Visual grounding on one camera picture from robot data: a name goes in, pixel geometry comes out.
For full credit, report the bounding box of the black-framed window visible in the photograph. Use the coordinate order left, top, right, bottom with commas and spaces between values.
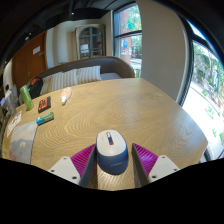
112, 3, 143, 79
181, 19, 224, 161

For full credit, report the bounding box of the brown wooden door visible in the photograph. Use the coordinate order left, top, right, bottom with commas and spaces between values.
12, 31, 48, 91

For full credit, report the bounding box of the white tube with orange label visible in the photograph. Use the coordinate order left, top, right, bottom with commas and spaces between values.
59, 86, 73, 106

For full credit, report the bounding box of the black and orange backpack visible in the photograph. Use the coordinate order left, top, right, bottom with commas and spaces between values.
27, 77, 44, 100

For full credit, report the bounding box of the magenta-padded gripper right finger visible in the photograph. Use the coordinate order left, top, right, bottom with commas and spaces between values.
131, 143, 181, 188

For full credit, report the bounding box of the white and blue computer mouse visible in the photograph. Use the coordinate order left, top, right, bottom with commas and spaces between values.
95, 129, 130, 176

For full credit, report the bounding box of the grey curved sofa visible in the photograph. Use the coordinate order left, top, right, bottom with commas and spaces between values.
31, 55, 136, 98

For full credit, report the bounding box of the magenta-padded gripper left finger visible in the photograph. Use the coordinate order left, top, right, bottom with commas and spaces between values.
47, 143, 98, 189

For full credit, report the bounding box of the grey glass-door cabinet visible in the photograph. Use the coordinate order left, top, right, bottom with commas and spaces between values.
74, 23, 107, 61

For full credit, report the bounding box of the small green and blue pack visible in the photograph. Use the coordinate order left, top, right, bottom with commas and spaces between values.
35, 111, 55, 126

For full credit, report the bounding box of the black and orange flat box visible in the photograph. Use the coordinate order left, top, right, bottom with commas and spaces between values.
37, 95, 52, 114

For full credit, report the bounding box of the green drink can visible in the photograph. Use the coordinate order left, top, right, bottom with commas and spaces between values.
19, 84, 35, 112

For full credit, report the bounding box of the striped beige pillow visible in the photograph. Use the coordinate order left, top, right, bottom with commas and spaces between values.
76, 65, 103, 85
39, 74, 54, 96
49, 68, 79, 93

